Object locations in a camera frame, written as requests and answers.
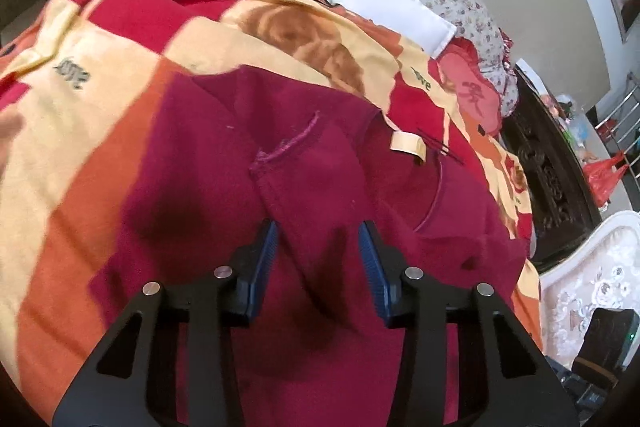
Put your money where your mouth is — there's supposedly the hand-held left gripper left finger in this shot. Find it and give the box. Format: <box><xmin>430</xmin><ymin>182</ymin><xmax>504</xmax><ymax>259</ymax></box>
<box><xmin>52</xmin><ymin>219</ymin><xmax>279</xmax><ymax>427</ymax></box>

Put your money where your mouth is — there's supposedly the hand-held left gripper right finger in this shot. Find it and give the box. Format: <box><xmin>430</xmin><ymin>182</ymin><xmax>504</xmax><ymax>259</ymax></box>
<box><xmin>357</xmin><ymin>221</ymin><xmax>583</xmax><ymax>427</ymax></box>

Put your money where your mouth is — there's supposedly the maroon knit sweater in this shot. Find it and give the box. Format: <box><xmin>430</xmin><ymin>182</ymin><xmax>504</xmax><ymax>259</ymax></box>
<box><xmin>89</xmin><ymin>68</ymin><xmax>532</xmax><ymax>427</ymax></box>

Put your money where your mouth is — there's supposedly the red orange printed blanket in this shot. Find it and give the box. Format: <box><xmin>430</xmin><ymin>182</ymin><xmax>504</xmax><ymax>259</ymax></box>
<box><xmin>0</xmin><ymin>0</ymin><xmax>546</xmax><ymax>400</ymax></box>

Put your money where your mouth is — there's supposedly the dark carved wooden headboard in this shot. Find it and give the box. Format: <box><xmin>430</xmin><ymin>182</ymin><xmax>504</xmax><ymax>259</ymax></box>
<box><xmin>500</xmin><ymin>69</ymin><xmax>603</xmax><ymax>273</ymax></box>

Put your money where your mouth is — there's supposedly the red embroidered cushion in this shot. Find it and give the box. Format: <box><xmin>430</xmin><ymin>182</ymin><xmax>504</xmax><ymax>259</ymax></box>
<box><xmin>436</xmin><ymin>38</ymin><xmax>503</xmax><ymax>136</ymax></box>

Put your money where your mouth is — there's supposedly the white lace covered chair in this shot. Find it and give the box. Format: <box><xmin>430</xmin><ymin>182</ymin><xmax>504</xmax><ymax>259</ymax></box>
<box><xmin>539</xmin><ymin>212</ymin><xmax>640</xmax><ymax>370</ymax></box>

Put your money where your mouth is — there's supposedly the clear plastic bottle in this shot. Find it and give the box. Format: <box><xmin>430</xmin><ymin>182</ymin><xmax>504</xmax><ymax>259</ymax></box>
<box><xmin>567</xmin><ymin>109</ymin><xmax>593</xmax><ymax>152</ymax></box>

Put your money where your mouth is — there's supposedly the white paper box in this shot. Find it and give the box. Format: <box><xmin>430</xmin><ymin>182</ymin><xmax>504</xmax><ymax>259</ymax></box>
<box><xmin>515</xmin><ymin>58</ymin><xmax>546</xmax><ymax>88</ymax></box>

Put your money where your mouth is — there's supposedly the red plastic bag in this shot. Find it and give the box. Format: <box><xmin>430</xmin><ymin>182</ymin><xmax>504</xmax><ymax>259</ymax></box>
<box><xmin>582</xmin><ymin>151</ymin><xmax>628</xmax><ymax>208</ymax></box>

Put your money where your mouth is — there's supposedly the black electronic device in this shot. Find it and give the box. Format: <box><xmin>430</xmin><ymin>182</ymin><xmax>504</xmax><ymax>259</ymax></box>
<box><xmin>586</xmin><ymin>307</ymin><xmax>640</xmax><ymax>370</ymax></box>

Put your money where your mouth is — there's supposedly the white pillow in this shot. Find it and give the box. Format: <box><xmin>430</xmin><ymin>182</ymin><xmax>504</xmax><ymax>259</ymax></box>
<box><xmin>332</xmin><ymin>0</ymin><xmax>458</xmax><ymax>58</ymax></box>

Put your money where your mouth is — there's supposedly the metal rack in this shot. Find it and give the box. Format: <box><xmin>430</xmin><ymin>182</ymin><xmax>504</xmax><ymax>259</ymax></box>
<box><xmin>595</xmin><ymin>74</ymin><xmax>640</xmax><ymax>188</ymax></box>

